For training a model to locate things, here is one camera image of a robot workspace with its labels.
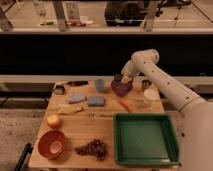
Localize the dark eraser block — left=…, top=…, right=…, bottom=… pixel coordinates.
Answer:
left=114, top=74, right=122, bottom=82

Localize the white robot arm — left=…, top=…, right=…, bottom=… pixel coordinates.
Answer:
left=121, top=49, right=213, bottom=171

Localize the purple bowl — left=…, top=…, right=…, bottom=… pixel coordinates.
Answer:
left=111, top=81, right=132, bottom=97

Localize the orange bowl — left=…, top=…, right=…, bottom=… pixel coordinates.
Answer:
left=38, top=130, right=66, bottom=159

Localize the small metal cup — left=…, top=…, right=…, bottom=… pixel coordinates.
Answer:
left=142, top=79, right=152, bottom=91

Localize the orange carrot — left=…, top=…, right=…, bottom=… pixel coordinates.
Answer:
left=119, top=100, right=132, bottom=113

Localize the blue grey cup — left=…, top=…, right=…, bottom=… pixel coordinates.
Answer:
left=94, top=79, right=105, bottom=93

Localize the grey blue sponge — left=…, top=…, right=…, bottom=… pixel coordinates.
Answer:
left=68, top=93, right=86, bottom=104

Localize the green plastic tray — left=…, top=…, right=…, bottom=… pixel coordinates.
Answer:
left=113, top=114, right=179, bottom=167

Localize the black tape roll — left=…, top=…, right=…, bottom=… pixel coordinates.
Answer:
left=53, top=85, right=65, bottom=95

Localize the bunch of dark grapes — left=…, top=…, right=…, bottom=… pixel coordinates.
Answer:
left=74, top=139, right=107, bottom=161

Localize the yellow red apple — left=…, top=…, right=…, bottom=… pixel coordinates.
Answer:
left=46, top=115, right=62, bottom=129

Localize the black chair part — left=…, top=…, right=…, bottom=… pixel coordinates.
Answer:
left=14, top=143, right=33, bottom=171

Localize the black handled tool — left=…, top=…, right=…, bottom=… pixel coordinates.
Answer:
left=62, top=81, right=88, bottom=86

